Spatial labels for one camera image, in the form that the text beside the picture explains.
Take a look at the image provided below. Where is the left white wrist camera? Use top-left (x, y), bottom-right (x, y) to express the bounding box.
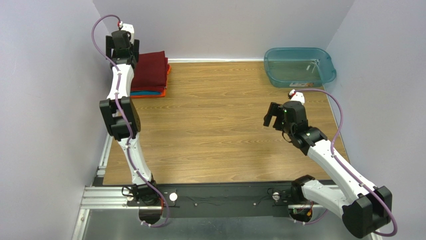
top-left (118, 21), bottom-right (135, 45)

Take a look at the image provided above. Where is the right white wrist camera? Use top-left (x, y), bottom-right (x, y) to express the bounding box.
top-left (288, 89), bottom-right (305, 106)

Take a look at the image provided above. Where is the folded teal t shirt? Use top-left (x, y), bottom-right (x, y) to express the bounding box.
top-left (130, 90), bottom-right (165, 98)

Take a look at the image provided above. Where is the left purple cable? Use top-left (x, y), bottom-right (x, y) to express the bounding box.
top-left (91, 14), bottom-right (171, 229)

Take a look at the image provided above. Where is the teal plastic bin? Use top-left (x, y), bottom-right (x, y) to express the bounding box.
top-left (263, 47), bottom-right (337, 88)

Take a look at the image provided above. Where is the maroon t shirt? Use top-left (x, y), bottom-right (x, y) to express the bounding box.
top-left (130, 51), bottom-right (169, 93)

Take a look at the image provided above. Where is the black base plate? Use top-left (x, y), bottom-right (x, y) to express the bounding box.
top-left (94, 179), bottom-right (316, 227)

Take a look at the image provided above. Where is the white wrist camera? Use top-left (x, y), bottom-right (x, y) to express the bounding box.
top-left (118, 21), bottom-right (135, 45)
top-left (288, 89), bottom-right (305, 106)

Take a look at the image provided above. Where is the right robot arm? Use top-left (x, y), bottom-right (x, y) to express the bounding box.
top-left (263, 100), bottom-right (393, 239)

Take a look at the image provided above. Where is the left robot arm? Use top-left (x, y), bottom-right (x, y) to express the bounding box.
top-left (99, 29), bottom-right (160, 206)

